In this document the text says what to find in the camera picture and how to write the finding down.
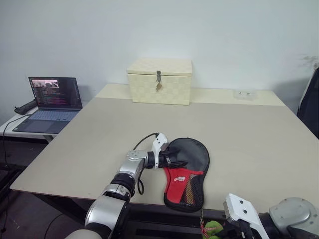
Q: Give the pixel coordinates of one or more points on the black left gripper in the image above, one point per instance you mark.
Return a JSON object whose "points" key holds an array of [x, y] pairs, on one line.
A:
{"points": [[165, 159]]}

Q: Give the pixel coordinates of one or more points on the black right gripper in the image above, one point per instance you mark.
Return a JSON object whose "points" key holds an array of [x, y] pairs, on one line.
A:
{"points": [[243, 230]]}

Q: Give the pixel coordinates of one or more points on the black red mesh paddle case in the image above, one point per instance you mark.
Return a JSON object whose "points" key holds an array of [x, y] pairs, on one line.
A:
{"points": [[197, 154]]}

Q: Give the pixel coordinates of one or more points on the green toy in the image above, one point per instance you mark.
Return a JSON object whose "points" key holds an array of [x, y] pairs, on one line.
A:
{"points": [[211, 225]]}

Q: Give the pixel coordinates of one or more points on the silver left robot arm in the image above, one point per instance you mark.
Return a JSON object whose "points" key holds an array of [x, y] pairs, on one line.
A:
{"points": [[129, 164]]}

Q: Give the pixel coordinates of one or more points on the cream woven storage box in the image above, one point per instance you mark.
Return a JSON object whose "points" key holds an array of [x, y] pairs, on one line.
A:
{"points": [[162, 92]]}

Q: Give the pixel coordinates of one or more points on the brass padlock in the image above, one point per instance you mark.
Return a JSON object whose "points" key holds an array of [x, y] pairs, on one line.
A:
{"points": [[159, 87]]}

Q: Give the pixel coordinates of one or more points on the beige rounded body shell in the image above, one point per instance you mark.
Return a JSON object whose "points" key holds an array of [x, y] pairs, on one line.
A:
{"points": [[84, 235]]}

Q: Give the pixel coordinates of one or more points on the open dark laptop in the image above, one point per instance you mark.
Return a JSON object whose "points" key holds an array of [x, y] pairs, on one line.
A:
{"points": [[49, 119]]}

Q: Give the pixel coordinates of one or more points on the black office chair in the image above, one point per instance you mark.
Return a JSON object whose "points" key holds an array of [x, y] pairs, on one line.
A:
{"points": [[310, 109]]}

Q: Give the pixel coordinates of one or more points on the white side table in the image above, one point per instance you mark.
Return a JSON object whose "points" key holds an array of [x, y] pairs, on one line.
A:
{"points": [[6, 123]]}

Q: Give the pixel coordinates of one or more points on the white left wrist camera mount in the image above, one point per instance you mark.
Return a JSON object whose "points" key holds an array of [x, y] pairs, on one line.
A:
{"points": [[159, 144]]}

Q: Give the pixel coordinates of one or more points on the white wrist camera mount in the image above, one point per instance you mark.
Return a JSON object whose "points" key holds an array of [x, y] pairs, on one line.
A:
{"points": [[239, 206], [159, 144]]}

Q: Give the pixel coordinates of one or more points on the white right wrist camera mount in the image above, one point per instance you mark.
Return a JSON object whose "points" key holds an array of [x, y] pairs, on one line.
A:
{"points": [[239, 206]]}

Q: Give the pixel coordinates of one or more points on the black table frame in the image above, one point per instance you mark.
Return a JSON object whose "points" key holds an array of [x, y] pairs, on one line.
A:
{"points": [[149, 211]]}

